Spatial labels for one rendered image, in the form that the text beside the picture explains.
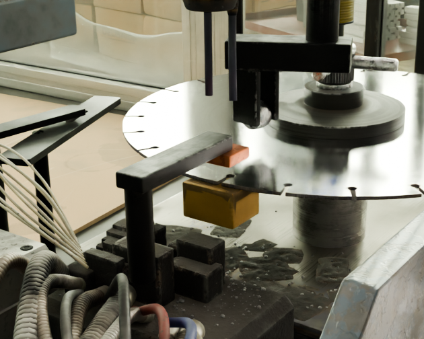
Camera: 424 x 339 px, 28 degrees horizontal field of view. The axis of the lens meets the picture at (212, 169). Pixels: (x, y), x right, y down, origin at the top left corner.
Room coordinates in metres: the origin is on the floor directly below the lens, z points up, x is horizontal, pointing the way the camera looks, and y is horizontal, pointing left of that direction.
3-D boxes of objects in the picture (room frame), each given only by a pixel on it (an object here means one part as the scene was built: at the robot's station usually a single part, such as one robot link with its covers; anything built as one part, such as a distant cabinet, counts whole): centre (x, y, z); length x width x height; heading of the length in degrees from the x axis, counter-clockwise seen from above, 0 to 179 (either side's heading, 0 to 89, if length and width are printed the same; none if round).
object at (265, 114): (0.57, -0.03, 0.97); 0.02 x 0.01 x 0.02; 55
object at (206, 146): (0.48, 0.02, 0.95); 0.10 x 0.03 x 0.07; 145
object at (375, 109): (0.64, -0.10, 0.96); 0.11 x 0.11 x 0.03
